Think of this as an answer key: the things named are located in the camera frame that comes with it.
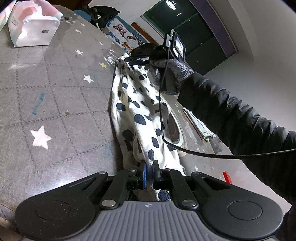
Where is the dark green window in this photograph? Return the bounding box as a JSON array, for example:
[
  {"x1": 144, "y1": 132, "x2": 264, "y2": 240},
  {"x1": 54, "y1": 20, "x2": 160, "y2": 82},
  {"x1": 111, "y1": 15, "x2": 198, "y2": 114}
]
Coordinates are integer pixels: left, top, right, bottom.
[{"x1": 144, "y1": 0, "x2": 237, "y2": 75}]

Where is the red plastic stool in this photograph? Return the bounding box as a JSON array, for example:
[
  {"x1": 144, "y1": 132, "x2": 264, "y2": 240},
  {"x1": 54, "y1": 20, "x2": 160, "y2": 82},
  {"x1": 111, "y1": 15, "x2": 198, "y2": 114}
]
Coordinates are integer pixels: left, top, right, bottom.
[{"x1": 222, "y1": 171, "x2": 233, "y2": 184}]

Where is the white pink tissue box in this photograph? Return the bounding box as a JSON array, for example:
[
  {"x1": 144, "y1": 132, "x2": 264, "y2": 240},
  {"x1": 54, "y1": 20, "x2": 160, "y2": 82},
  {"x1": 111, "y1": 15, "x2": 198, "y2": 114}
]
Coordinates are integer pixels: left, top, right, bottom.
[{"x1": 8, "y1": 1, "x2": 63, "y2": 48}]

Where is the round induction cooktop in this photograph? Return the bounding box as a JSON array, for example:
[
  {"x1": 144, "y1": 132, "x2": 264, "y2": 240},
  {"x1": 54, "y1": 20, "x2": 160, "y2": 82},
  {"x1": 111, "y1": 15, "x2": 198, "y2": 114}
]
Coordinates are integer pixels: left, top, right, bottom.
[{"x1": 162, "y1": 92, "x2": 188, "y2": 153}]

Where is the black jacket right forearm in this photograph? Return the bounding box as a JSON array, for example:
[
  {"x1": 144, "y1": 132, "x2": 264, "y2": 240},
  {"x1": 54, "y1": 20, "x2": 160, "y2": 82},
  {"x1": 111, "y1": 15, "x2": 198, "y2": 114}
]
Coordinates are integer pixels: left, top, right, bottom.
[{"x1": 178, "y1": 73, "x2": 295, "y2": 204}]

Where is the grey knit gloved right hand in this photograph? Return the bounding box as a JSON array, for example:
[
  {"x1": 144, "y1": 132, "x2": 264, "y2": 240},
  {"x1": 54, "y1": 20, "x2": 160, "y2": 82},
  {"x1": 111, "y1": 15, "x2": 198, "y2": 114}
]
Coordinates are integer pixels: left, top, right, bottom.
[{"x1": 147, "y1": 59, "x2": 194, "y2": 93}]

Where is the striped blue folded cloth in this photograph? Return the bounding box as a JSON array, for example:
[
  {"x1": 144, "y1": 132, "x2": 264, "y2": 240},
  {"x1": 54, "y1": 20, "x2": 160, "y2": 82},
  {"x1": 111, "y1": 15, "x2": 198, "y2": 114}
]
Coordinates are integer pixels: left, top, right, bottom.
[{"x1": 183, "y1": 108, "x2": 216, "y2": 140}]

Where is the white navy polka dot garment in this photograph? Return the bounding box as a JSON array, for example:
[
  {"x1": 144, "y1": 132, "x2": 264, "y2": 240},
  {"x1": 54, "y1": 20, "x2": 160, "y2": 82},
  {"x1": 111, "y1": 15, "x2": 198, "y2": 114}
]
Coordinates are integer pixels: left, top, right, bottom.
[{"x1": 108, "y1": 52, "x2": 187, "y2": 202}]

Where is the black bag on sofa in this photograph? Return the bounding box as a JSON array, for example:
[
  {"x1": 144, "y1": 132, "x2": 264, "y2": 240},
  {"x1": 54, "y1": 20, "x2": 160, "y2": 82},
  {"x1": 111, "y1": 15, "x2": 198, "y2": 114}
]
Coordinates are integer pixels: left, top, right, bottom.
[{"x1": 84, "y1": 6, "x2": 120, "y2": 29}]

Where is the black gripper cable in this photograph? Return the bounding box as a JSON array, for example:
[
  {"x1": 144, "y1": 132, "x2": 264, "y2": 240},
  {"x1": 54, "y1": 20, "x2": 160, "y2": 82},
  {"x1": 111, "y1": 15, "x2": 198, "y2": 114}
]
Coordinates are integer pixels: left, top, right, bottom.
[{"x1": 158, "y1": 34, "x2": 296, "y2": 160}]

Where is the grey star pattern tablecloth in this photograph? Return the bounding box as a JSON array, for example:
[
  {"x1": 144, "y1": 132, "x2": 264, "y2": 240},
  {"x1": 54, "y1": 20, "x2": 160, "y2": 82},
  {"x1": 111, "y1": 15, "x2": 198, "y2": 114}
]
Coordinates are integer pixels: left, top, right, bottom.
[{"x1": 1, "y1": 6, "x2": 283, "y2": 240}]

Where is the butterfly pattern pillow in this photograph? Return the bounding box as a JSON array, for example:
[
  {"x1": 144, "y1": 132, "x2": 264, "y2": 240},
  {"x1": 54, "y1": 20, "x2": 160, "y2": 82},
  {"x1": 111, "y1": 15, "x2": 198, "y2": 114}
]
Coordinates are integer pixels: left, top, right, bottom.
[{"x1": 106, "y1": 16, "x2": 147, "y2": 53}]

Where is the black pen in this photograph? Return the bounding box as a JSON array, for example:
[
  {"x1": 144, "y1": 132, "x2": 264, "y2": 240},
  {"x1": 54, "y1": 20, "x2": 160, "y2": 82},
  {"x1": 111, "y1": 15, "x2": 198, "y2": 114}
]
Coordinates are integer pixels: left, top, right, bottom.
[{"x1": 60, "y1": 16, "x2": 71, "y2": 21}]

